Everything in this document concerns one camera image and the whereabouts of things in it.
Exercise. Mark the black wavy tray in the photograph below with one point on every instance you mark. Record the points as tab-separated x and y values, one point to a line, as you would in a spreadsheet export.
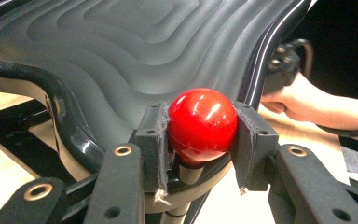
121	46

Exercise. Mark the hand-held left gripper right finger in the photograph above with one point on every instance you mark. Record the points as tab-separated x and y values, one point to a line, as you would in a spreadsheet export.
254	149

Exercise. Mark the red ball knob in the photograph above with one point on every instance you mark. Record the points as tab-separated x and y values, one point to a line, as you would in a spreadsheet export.
202	124

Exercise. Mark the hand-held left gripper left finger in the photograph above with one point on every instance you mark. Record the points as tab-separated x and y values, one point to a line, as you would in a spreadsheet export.
154	149

